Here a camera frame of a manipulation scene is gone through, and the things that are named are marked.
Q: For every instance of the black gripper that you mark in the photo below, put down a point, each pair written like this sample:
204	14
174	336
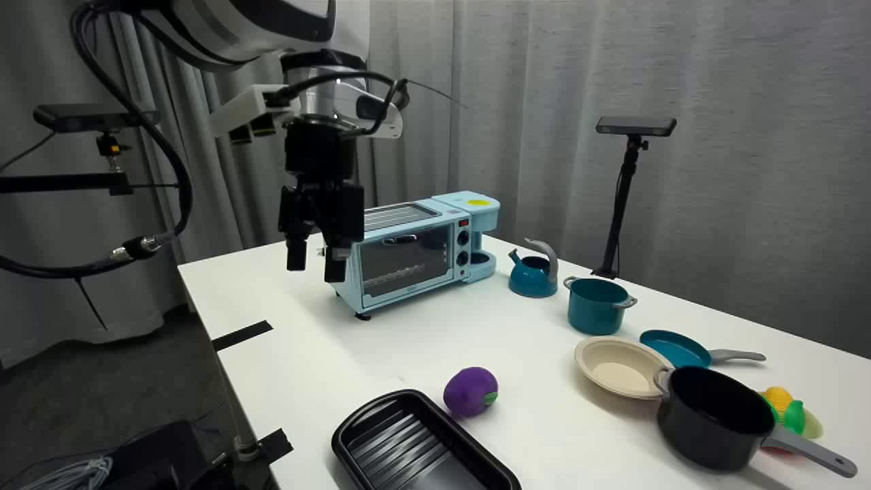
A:
318	197

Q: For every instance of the purple plush object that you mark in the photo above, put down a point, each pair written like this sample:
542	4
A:
472	393

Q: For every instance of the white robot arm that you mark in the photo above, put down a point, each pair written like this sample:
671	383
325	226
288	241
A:
325	105

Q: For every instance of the light blue toy toaster oven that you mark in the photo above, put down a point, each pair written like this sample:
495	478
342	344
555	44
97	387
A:
416	246

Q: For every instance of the black baking tray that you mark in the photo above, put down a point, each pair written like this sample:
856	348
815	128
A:
407	442

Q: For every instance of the teal toy kettle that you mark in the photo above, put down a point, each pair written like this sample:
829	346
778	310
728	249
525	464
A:
535	276

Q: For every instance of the teal toy pot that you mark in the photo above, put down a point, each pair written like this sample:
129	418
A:
596	305

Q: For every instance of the teal toy frying pan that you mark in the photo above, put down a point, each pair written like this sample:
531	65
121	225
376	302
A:
684	353

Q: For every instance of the yellow green toy vegetable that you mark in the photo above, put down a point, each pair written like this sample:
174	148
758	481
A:
791	411

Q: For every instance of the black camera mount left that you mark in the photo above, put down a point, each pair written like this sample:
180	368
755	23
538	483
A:
90	157

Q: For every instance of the black camera stand right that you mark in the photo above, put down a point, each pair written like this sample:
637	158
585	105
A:
637	131

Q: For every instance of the black saucepan grey handle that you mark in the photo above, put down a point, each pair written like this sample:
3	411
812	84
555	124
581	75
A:
719	422

